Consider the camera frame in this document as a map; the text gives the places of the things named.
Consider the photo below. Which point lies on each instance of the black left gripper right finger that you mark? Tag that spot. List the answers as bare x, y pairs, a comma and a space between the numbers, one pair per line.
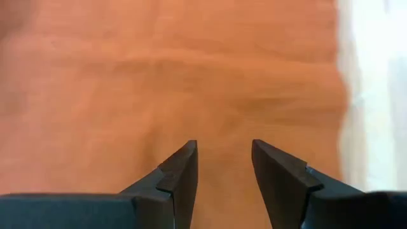
318, 210

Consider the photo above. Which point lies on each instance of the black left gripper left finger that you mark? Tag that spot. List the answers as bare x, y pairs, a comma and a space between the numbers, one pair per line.
95, 211

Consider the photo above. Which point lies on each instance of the orange cloth towel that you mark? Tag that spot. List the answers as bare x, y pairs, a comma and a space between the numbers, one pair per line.
159, 79

